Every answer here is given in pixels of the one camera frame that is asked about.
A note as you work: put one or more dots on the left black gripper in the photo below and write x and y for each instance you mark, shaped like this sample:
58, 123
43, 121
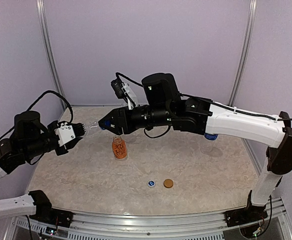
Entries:
63, 150

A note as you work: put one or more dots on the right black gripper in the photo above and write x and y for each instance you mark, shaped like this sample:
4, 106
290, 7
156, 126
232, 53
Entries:
125, 127

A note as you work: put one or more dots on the Pepsi bottle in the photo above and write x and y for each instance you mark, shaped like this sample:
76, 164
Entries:
91, 128

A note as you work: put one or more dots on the orange juice bottle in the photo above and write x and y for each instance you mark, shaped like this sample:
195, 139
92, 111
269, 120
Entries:
119, 148

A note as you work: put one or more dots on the gold bottle cap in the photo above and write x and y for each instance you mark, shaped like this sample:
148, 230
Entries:
168, 183

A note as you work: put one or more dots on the blue Pepsi bottle cap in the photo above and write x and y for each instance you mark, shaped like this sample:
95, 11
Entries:
104, 124

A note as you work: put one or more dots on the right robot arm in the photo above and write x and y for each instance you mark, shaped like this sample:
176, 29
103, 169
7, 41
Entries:
186, 113

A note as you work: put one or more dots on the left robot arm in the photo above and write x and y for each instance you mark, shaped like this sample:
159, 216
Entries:
31, 139

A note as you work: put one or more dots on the blue label water bottle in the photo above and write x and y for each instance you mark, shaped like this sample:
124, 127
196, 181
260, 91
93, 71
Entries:
208, 142

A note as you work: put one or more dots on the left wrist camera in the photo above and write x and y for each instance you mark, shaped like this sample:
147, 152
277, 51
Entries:
67, 132

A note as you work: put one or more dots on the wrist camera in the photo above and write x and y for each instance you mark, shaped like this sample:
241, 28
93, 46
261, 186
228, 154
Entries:
123, 91
67, 132

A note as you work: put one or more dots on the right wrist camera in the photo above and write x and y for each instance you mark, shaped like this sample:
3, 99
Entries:
123, 91

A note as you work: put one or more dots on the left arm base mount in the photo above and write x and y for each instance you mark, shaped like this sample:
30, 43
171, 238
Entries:
45, 213

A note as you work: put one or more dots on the aluminium front rail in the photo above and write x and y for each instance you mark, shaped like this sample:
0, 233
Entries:
196, 226

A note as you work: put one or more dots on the left aluminium post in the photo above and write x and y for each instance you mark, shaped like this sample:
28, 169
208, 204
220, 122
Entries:
47, 46

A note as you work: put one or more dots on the aluminium post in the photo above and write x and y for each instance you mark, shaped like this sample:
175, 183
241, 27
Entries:
244, 52
47, 46

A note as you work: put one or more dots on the right aluminium post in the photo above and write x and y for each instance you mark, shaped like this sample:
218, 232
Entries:
244, 52

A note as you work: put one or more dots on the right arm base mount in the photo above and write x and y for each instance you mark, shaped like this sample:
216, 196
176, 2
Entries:
245, 215

